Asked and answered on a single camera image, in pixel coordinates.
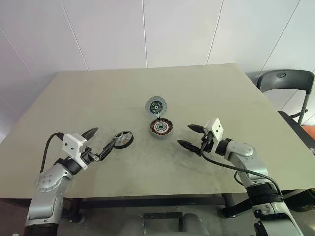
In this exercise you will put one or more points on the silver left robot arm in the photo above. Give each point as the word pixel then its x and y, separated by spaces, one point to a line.
pixel 46 186

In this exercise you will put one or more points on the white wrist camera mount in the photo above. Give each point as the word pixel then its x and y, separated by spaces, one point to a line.
pixel 72 145
pixel 214 127

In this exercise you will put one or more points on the grey rounded shape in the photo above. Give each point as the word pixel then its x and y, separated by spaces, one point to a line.
pixel 195 226

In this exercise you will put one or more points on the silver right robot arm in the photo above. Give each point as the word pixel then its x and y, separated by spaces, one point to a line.
pixel 243 152

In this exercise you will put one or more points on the copper wound motor stator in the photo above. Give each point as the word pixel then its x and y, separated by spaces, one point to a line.
pixel 161 134

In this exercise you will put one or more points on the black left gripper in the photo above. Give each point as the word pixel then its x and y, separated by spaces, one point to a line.
pixel 91 156

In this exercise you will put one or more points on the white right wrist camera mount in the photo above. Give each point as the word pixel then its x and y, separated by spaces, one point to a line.
pixel 214 127

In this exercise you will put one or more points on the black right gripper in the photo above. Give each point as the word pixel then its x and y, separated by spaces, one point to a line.
pixel 207 143

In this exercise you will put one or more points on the grey folding chair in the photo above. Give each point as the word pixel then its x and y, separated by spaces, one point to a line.
pixel 290 78

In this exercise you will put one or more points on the orange box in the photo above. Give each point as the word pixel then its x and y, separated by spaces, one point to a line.
pixel 310 134

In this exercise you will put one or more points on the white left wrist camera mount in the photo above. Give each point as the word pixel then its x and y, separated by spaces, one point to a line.
pixel 72 145

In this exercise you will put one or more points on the black table frame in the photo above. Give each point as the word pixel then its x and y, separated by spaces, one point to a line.
pixel 147 202

